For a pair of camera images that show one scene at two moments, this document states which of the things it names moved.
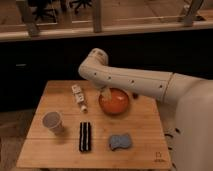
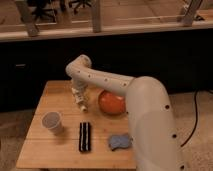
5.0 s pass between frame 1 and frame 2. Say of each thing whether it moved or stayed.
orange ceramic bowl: stayed
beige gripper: moved
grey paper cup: stayed
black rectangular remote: stayed
